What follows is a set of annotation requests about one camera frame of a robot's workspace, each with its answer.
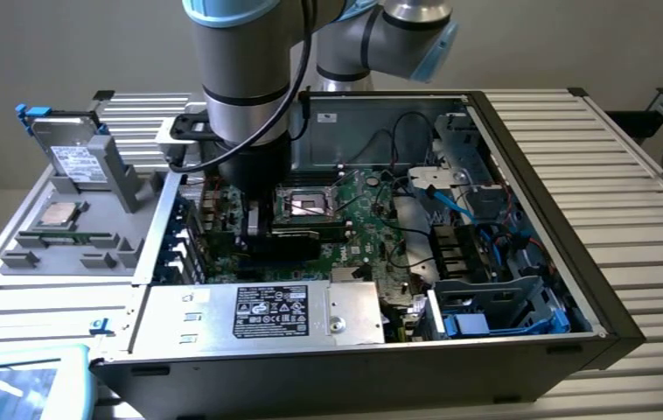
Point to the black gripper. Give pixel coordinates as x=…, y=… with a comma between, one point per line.
x=254, y=168

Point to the black graphics card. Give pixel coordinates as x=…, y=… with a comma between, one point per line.
x=284, y=251

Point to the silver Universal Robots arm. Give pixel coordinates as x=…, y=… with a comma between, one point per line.
x=237, y=52

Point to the silver CPU socket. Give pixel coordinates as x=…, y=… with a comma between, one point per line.
x=308, y=203

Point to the blue expansion slot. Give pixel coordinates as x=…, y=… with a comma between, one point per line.
x=284, y=275

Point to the green motherboard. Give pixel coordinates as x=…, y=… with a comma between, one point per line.
x=366, y=245

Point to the grey parts rack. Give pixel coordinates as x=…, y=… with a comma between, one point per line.
x=104, y=205

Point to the silver hard disk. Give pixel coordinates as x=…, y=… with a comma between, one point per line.
x=70, y=149

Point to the silver power supply unit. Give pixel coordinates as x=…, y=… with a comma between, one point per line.
x=214, y=315

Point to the silver CPU chip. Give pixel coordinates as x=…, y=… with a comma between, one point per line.
x=60, y=216

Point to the green RAM stick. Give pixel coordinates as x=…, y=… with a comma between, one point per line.
x=68, y=238

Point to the black fan shroud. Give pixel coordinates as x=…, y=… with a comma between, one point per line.
x=453, y=251

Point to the blue disk caddy clip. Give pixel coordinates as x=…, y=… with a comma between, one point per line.
x=32, y=111

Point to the small blue panel latch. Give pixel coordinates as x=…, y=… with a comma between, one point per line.
x=98, y=326

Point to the grey metal case side panel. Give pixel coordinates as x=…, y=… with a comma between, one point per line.
x=45, y=306

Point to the open black PC case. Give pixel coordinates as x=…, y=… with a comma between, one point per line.
x=366, y=376

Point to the blue disk bay caddy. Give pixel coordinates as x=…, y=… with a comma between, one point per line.
x=470, y=326

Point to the teal-edged teach pendant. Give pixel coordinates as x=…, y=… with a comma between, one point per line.
x=21, y=385

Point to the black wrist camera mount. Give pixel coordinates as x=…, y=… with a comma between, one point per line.
x=186, y=127

